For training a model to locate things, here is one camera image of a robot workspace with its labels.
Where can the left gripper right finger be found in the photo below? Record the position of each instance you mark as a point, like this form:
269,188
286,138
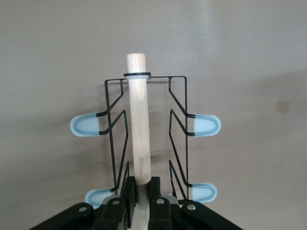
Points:
154,191

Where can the brown table cover sheet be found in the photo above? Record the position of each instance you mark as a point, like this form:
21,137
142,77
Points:
48,48

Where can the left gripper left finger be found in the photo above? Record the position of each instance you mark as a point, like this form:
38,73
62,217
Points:
128,191

